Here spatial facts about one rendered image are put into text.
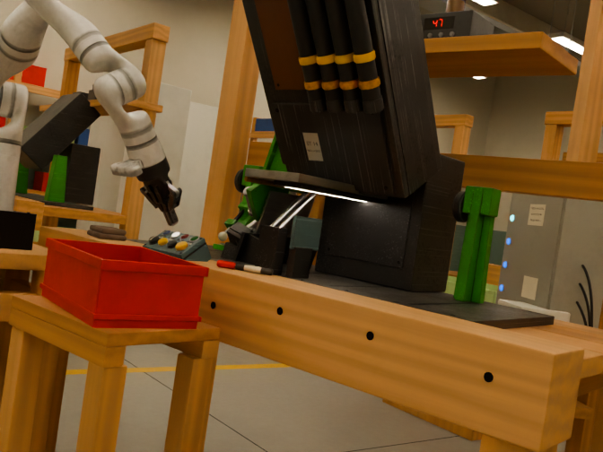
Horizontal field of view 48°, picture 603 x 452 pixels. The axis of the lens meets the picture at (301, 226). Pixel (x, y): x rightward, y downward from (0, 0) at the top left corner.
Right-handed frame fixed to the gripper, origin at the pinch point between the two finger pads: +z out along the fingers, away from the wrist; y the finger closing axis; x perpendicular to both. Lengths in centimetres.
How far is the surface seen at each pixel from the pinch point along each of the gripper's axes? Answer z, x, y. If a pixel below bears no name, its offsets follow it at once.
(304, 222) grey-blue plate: 8.8, -18.0, -22.9
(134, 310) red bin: -0.2, 29.0, -23.4
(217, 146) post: 16, -65, 58
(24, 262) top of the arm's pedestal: 4.9, 21.7, 34.7
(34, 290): 14.4, 21.3, 38.7
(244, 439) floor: 152, -45, 82
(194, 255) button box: 10.6, -0.9, -1.9
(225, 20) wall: 93, -591, 614
